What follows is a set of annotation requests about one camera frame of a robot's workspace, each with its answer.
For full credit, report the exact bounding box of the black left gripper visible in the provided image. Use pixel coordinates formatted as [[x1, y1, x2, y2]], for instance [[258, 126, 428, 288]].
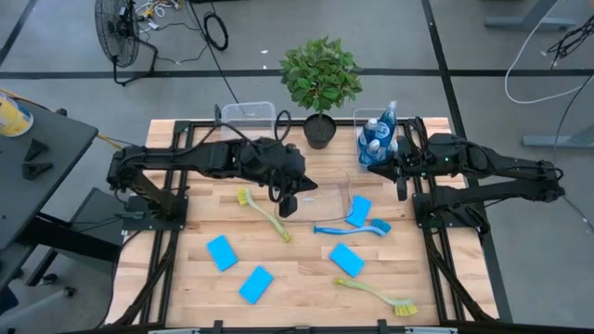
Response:
[[252, 138, 319, 196]]

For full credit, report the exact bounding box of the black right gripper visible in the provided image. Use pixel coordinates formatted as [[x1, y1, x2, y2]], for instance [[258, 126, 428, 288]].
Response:
[[368, 134, 440, 183]]

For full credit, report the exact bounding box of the clear bin with curved handles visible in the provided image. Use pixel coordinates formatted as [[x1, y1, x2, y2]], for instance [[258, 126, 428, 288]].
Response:
[[272, 167, 355, 225]]

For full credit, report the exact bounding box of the blue spray bottle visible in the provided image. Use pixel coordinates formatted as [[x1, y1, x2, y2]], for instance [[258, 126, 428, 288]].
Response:
[[376, 99, 399, 146]]

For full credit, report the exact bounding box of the blue sponge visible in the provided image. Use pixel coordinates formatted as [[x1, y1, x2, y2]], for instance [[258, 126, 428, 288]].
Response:
[[238, 264, 276, 306], [206, 234, 239, 273], [345, 194, 373, 228], [328, 243, 367, 279]]

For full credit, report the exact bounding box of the blue dish brush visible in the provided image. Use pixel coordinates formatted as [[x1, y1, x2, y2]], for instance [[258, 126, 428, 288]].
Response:
[[313, 217, 394, 238]]

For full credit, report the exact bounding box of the yellow-green dish brush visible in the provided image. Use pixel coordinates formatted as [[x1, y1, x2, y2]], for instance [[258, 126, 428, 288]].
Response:
[[333, 276, 420, 318], [236, 186, 292, 244]]

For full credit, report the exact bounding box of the clear rectangular plastic bin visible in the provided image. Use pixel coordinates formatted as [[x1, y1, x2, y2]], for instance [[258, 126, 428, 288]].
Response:
[[352, 107, 404, 173]]

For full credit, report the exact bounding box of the tall clear plastic bin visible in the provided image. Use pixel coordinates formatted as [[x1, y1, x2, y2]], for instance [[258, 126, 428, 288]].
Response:
[[220, 100, 278, 141]]

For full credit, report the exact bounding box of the potted small green tree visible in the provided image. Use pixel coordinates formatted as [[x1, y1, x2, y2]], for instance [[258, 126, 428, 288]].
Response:
[[278, 35, 365, 150]]

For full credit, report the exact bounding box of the grey desk foot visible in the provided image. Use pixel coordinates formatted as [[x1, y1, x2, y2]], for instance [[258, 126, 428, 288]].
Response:
[[484, 0, 577, 30]]

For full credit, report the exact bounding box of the dark grey desk shelf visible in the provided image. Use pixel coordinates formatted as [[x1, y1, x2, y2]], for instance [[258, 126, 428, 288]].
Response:
[[69, 186, 134, 261]]

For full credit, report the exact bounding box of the black floor fan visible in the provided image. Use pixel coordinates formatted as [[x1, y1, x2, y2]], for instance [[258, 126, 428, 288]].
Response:
[[94, 0, 160, 88]]

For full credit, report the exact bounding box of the dark grey desk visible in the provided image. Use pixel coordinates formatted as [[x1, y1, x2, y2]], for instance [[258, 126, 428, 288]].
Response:
[[0, 99, 99, 251]]

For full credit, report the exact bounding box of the black triangular plastic part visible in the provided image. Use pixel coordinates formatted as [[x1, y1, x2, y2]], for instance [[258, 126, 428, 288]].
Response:
[[23, 137, 50, 162], [20, 161, 54, 181]]

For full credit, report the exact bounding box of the yellow wipes canister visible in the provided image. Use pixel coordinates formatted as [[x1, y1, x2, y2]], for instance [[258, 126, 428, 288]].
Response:
[[0, 91, 35, 138]]

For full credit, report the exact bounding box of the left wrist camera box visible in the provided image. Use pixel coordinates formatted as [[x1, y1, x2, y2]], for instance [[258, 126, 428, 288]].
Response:
[[278, 193, 299, 219]]

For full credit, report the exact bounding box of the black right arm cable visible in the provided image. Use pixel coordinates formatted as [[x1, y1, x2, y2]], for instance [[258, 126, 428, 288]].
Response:
[[410, 115, 431, 149]]

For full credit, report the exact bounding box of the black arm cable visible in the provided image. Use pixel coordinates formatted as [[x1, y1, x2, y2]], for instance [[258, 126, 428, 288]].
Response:
[[410, 115, 431, 149], [211, 104, 294, 204]]

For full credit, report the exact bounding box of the black aluminium table frame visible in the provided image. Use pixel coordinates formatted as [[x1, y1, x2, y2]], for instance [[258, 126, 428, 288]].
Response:
[[110, 118, 514, 334]]

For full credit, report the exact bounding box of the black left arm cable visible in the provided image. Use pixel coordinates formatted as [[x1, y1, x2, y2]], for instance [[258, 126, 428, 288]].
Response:
[[211, 104, 294, 204]]

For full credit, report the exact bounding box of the long white floor cable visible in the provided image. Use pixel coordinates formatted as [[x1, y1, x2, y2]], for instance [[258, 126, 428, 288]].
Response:
[[504, 0, 594, 106]]

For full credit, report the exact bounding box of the long black floor cable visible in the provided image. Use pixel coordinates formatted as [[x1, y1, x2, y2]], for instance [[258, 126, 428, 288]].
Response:
[[551, 73, 594, 233]]

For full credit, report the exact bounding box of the black coiled floor cable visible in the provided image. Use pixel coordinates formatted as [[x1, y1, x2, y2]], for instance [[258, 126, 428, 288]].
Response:
[[187, 0, 241, 105]]

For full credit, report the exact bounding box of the yellow cable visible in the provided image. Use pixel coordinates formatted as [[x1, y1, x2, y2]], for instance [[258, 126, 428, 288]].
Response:
[[0, 86, 136, 159]]

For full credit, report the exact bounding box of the black cable bundle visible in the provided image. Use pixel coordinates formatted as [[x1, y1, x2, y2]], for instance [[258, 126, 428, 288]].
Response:
[[546, 16, 594, 60]]

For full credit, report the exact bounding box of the white cable bundle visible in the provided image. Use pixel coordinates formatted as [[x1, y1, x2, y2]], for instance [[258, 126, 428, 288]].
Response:
[[136, 0, 187, 33]]

